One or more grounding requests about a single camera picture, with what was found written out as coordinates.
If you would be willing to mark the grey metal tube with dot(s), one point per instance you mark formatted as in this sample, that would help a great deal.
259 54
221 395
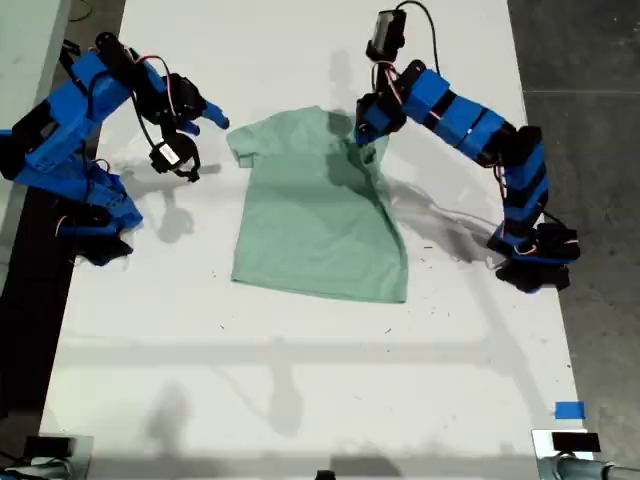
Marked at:
585 471

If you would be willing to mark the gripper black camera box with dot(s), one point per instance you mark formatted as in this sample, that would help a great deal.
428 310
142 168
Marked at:
164 157
387 30

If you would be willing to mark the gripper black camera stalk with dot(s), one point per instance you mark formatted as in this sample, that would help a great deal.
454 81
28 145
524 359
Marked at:
382 54
195 155

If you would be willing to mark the pale green T-shirt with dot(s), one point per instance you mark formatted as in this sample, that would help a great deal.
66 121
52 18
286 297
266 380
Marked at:
310 225

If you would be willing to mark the black stand leg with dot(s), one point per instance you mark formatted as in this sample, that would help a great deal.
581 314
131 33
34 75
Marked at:
69 48

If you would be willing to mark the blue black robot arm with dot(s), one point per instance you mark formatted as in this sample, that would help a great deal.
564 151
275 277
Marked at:
65 130
465 120

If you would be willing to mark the pale grey side bench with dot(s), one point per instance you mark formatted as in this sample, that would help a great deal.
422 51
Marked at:
25 50

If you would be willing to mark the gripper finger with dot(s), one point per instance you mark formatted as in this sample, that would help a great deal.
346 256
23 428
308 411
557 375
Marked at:
216 114
190 127
360 134

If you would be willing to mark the small black box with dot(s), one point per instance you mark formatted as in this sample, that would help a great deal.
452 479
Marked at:
47 446
575 442

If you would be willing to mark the tiny black block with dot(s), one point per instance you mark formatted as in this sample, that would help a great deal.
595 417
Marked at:
325 476

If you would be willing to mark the short blue tape strip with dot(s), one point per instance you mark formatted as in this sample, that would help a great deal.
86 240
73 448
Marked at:
570 410

